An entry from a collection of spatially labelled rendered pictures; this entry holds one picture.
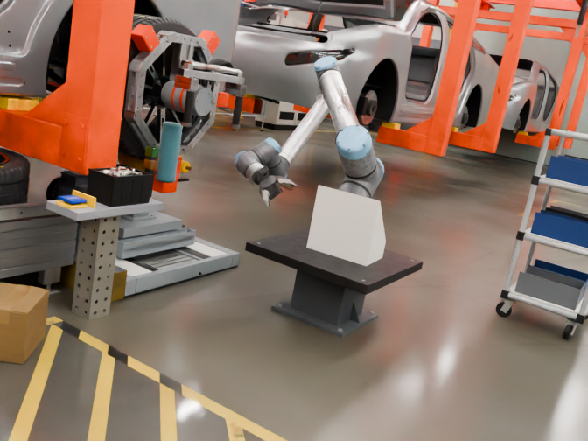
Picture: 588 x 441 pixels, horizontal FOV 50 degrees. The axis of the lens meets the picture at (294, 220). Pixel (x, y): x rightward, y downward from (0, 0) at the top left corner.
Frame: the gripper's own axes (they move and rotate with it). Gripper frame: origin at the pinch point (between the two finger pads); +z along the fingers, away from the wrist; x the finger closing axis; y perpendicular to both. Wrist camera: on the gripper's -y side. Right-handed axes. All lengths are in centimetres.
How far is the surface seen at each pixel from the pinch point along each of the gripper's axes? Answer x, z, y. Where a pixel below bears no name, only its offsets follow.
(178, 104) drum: 10, -56, -29
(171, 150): 24, -42, -21
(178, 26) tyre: -13, -79, -47
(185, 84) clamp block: 6, -41, -45
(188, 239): 39, -54, 41
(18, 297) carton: 100, 9, -45
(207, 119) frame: -2, -68, -4
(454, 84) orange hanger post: -254, -180, 203
